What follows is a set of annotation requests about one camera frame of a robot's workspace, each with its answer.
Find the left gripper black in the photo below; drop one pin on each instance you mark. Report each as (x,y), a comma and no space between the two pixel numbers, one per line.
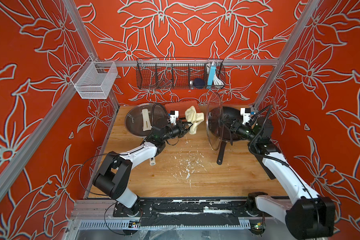
(181,129)

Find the orange plastic tool case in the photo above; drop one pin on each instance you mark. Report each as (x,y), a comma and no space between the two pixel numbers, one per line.
(181,107)

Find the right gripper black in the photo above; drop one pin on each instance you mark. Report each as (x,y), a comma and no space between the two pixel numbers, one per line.
(236,126)

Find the cream yellow cloth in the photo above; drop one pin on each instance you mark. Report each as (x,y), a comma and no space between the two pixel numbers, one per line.
(194,118)

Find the glass lid with white handle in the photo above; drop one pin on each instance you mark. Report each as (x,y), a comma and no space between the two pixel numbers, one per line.
(139,120)

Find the black frying pan with lid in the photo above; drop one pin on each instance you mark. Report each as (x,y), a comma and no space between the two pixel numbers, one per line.
(229,137)

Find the light blue box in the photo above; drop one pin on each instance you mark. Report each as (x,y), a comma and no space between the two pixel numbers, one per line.
(211,76)

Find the dark blue round object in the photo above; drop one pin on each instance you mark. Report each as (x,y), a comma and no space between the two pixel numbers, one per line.
(199,83)

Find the dark pan with white handle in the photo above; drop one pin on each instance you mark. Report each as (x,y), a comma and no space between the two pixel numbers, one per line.
(152,161)

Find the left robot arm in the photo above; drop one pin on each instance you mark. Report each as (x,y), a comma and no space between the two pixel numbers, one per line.
(113,175)

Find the black wire basket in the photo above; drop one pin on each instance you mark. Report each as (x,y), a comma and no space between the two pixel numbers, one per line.
(169,73)

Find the white mesh basket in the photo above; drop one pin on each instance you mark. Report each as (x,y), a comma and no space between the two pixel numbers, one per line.
(92,83)

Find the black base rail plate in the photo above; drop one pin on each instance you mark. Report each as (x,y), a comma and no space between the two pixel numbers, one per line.
(200,212)

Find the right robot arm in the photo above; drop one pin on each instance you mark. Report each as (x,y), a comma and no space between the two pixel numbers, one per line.
(309,215)

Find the glass lid with black handle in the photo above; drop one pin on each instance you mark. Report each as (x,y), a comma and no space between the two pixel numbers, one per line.
(214,121)

